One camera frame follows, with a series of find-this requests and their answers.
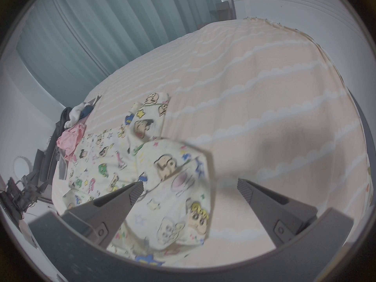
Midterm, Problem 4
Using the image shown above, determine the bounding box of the white printed pyjama top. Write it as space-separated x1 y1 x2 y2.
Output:
62 92 213 267

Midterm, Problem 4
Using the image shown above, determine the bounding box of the grey bedside table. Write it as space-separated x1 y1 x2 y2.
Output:
209 1 235 23

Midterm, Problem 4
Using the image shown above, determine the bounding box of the black garment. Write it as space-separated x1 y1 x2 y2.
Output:
56 107 74 137

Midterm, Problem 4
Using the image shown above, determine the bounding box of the pink garment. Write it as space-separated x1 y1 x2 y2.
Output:
56 123 88 161

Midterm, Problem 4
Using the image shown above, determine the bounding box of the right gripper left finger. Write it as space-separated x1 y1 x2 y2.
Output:
63 182 144 250

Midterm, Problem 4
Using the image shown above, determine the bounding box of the round white-framed mirror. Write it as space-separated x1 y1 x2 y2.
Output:
13 156 34 177

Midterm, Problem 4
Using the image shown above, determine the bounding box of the pale grey knitted garment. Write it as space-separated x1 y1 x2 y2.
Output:
58 156 71 181

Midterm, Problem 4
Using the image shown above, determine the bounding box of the dark grey chest of drawers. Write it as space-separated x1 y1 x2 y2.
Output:
33 135 59 187

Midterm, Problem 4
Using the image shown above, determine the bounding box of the bed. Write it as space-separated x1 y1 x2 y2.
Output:
51 0 376 268

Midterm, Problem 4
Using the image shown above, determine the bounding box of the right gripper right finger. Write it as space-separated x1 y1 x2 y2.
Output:
237 178 318 249

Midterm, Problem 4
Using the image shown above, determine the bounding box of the white garment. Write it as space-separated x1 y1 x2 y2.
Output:
66 94 102 127

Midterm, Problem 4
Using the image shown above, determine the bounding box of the blue-green curtain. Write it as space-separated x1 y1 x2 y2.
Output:
50 0 224 77
16 0 110 108

